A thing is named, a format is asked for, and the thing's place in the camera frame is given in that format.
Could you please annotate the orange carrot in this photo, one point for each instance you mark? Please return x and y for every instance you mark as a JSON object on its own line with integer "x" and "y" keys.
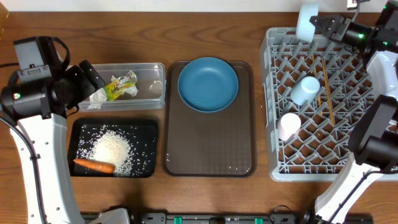
{"x": 95, "y": 165}

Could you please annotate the grey dishwasher rack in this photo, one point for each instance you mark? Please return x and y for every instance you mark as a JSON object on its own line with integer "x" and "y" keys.
{"x": 319, "y": 150}

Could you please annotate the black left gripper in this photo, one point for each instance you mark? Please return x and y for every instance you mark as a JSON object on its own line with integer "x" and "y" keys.
{"x": 86, "y": 84}

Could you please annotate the pile of rice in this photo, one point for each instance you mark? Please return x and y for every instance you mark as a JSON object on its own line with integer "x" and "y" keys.
{"x": 112, "y": 152}

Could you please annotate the clear plastic waste bin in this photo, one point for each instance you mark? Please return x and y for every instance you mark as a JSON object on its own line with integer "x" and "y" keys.
{"x": 151, "y": 86}

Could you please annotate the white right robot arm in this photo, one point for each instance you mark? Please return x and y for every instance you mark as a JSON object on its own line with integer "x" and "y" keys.
{"x": 372, "y": 147}

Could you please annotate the black waste tray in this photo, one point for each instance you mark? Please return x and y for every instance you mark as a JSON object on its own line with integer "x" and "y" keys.
{"x": 140, "y": 149}

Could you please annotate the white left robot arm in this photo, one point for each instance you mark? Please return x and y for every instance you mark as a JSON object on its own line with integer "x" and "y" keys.
{"x": 34, "y": 106}

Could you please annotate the dark blue plate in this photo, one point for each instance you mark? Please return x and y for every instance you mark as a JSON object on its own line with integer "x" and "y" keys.
{"x": 208, "y": 84}

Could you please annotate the light blue bowl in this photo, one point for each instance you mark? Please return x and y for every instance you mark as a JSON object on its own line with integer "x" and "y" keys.
{"x": 305, "y": 30}

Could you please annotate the brown serving tray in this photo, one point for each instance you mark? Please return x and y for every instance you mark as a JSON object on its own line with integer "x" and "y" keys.
{"x": 220, "y": 144}

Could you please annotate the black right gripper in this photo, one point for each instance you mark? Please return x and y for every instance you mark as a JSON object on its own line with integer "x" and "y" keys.
{"x": 331, "y": 32}

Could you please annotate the yellow green snack wrapper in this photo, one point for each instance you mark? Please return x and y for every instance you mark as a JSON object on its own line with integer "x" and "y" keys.
{"x": 121, "y": 85}

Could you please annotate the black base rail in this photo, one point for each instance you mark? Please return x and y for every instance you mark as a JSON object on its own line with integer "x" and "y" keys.
{"x": 161, "y": 218}

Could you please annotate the white tissue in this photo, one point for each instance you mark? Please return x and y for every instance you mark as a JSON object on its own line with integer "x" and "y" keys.
{"x": 97, "y": 99}

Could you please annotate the pink cup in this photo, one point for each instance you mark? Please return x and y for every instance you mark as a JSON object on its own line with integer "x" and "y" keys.
{"x": 288, "y": 125}

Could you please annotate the light blue cup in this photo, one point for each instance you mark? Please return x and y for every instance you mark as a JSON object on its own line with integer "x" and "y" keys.
{"x": 305, "y": 90}

